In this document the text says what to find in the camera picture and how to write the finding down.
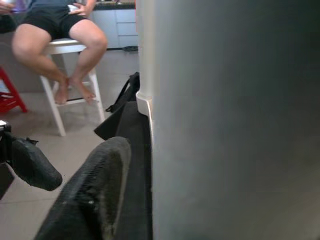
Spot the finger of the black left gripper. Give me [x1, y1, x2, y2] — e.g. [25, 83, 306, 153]
[10, 138, 63, 192]

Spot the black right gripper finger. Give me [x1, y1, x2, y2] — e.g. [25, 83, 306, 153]
[33, 136, 132, 240]

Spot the white plastic children table top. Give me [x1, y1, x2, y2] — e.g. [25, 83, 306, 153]
[135, 91, 156, 151]

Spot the red plastic stool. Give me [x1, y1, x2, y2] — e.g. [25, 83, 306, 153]
[0, 66, 29, 115]

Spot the person in dark shorts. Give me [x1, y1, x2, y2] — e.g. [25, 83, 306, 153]
[0, 0, 110, 105]

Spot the black backpack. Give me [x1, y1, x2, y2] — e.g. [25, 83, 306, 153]
[104, 71, 141, 113]

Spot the white bar stool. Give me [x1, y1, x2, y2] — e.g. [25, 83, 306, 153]
[38, 38, 106, 137]

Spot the grey kitchen cabinet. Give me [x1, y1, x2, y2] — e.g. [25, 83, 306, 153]
[89, 8, 140, 50]

